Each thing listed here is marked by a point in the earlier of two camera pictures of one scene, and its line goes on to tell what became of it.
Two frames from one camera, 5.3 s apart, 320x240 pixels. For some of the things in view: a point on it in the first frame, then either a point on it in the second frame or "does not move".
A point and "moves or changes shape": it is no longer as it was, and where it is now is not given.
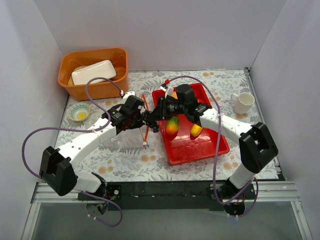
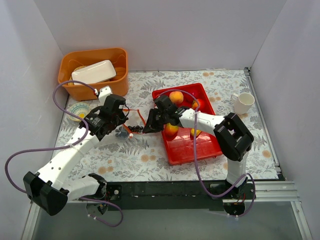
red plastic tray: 183,147 does not move
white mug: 242,103 does not move
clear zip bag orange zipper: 143,131 moves or changes shape
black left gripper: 139,117 to 119,120
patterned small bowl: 79,111 does not move
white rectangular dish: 104,69 does not move
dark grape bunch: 154,126 moves or changes shape
